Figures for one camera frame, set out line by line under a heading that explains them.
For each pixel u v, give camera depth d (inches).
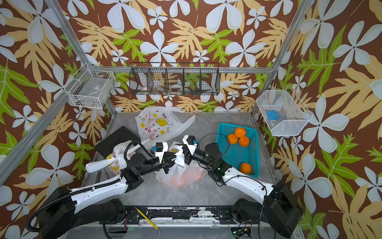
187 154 25.5
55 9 27.1
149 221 28.7
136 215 29.3
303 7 27.0
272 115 33.2
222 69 35.8
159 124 43.8
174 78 38.5
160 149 23.2
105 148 36.8
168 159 24.8
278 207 16.0
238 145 39.9
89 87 34.4
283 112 32.4
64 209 15.9
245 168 33.1
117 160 30.0
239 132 37.8
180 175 30.1
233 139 39.2
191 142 23.3
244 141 38.0
